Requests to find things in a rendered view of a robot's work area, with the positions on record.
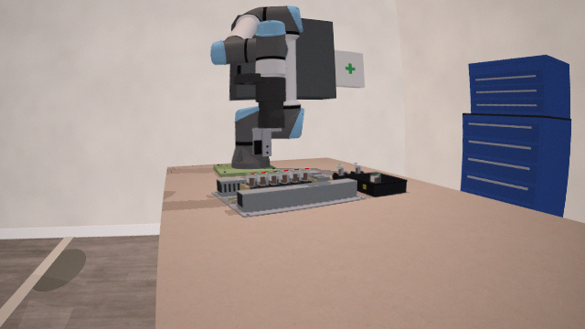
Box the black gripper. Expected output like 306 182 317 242
234 59 287 156

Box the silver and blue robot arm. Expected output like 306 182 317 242
210 5 304 169

